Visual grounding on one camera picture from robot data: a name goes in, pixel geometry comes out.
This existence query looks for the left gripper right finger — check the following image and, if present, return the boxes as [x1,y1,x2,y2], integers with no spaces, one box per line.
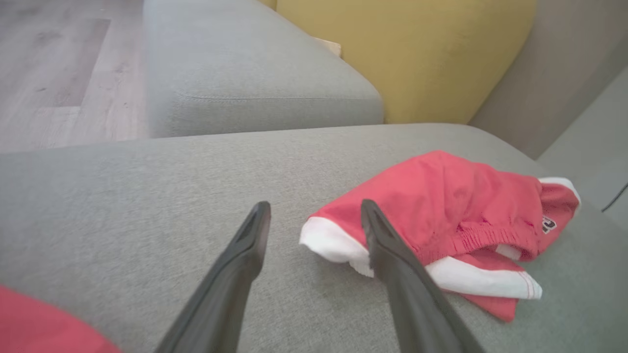
[361,199,487,353]

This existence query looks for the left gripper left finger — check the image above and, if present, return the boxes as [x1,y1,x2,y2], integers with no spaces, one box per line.
[154,201,272,353]

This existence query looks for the red shorts with white hems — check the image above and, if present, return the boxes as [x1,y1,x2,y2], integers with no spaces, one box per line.
[299,150,582,323]

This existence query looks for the red number 23 jersey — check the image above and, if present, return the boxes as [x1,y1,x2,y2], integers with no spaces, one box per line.
[0,286,122,353]

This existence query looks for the grey sofa chaise seat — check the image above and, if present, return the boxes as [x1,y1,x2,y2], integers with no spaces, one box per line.
[0,123,628,353]

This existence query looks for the grey sofa seat cushion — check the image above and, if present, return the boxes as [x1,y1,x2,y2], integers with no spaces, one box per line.
[143,0,385,139]

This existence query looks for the large yellow sofa back cushion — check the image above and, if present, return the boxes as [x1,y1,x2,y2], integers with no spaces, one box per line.
[276,0,538,125]

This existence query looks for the small tan tag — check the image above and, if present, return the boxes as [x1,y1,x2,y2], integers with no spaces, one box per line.
[314,37,342,58]

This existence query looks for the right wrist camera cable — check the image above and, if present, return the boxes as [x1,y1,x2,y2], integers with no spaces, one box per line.
[602,182,628,212]

